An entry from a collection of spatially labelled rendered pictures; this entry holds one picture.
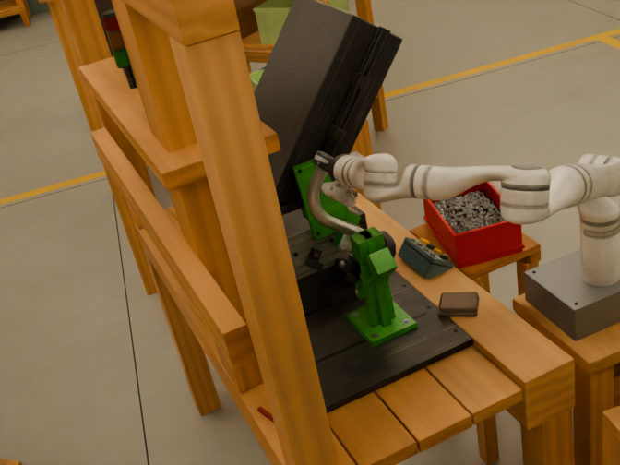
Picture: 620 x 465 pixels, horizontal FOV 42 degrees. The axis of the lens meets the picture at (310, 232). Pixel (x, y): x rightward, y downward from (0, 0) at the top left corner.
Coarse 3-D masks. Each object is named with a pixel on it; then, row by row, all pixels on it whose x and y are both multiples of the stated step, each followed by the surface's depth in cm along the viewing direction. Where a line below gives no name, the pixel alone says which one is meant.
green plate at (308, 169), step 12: (300, 168) 214; (312, 168) 215; (300, 180) 214; (324, 180) 217; (300, 192) 215; (324, 204) 218; (336, 204) 219; (312, 216) 217; (336, 216) 220; (312, 228) 218; (324, 228) 219
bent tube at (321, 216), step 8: (320, 152) 202; (312, 176) 203; (320, 176) 202; (312, 184) 202; (320, 184) 202; (312, 192) 202; (312, 200) 202; (312, 208) 203; (320, 208) 203; (320, 216) 204; (328, 216) 205; (328, 224) 205; (336, 224) 205; (344, 224) 206; (344, 232) 207; (352, 232) 207
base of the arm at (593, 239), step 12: (588, 228) 194; (600, 228) 192; (612, 228) 192; (588, 240) 196; (600, 240) 194; (612, 240) 194; (588, 252) 197; (600, 252) 195; (612, 252) 196; (588, 264) 199; (600, 264) 197; (612, 264) 197; (588, 276) 201; (600, 276) 199; (612, 276) 199
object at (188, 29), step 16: (128, 0) 147; (144, 0) 134; (160, 0) 124; (176, 0) 116; (192, 0) 117; (208, 0) 118; (224, 0) 119; (144, 16) 139; (160, 16) 128; (176, 16) 118; (192, 16) 118; (208, 16) 119; (224, 16) 120; (176, 32) 121; (192, 32) 119; (208, 32) 120; (224, 32) 121
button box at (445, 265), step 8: (408, 240) 232; (416, 240) 235; (400, 248) 234; (408, 248) 232; (416, 248) 229; (400, 256) 234; (408, 256) 231; (416, 256) 228; (424, 256) 225; (432, 256) 223; (440, 256) 226; (416, 264) 227; (424, 264) 224; (432, 264) 223; (440, 264) 224; (448, 264) 225; (424, 272) 223; (432, 272) 224; (440, 272) 225
